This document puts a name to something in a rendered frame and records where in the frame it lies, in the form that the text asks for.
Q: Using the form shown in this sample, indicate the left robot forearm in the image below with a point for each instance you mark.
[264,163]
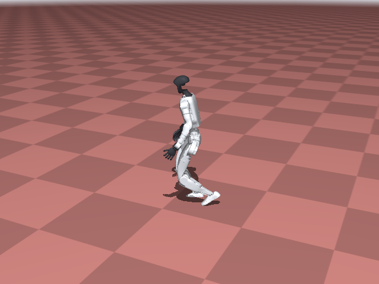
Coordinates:
[183,136]

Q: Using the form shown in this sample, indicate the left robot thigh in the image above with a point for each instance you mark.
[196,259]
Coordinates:
[184,158]

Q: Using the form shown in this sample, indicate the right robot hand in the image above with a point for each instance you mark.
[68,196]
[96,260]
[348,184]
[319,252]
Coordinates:
[177,133]

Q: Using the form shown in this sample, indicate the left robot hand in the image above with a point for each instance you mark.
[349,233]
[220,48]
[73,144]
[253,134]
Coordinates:
[171,152]

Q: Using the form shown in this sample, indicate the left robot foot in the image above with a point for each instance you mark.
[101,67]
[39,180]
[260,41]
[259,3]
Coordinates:
[209,198]

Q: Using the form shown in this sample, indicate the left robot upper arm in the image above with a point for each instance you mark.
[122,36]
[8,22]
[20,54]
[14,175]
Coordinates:
[185,108]

